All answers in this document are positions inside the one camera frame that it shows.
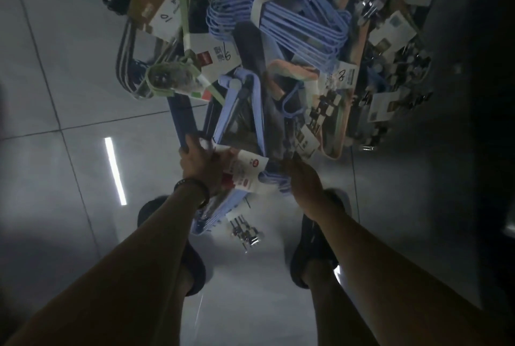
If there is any person's right hand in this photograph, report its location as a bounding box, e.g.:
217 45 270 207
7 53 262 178
281 159 338 222

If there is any person's left hand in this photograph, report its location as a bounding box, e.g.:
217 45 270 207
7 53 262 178
179 134 240 197

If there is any lilac hanger bundle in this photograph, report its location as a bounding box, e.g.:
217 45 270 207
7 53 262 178
191 148 293 236

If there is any person's right forearm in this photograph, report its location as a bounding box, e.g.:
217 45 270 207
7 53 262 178
316 205 515 346

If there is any person's left forearm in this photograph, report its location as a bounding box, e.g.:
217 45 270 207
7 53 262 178
6 185 210 346

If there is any dark blue hanger bundle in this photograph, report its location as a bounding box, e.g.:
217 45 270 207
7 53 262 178
116 20 208 148

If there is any black wristband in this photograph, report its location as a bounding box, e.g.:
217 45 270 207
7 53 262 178
174 178 211 210

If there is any peach hanger bundle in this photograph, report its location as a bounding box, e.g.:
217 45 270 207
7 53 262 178
266 20 371 161

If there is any light blue thick hanger bundle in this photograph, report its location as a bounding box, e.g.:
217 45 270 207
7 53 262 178
201 67 269 157

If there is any person's right black shoe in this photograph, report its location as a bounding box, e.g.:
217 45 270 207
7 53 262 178
290 189 353 290

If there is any person's black shoe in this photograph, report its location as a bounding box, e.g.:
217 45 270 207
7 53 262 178
137 196 207 297
290 189 353 290

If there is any small metal clip pack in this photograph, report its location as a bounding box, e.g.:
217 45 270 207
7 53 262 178
226 215 265 254

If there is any green hanger bundle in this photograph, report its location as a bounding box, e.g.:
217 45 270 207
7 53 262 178
145 0 227 106

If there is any person's left black shoe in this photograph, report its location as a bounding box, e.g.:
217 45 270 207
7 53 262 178
137 196 207 297

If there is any blue plastic hanger bundle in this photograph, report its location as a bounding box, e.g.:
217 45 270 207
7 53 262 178
206 0 353 73

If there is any brown white cardboard label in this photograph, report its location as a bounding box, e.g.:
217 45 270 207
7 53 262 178
128 0 182 41

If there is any person's right leg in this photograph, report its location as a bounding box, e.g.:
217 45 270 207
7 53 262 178
304 259 381 346

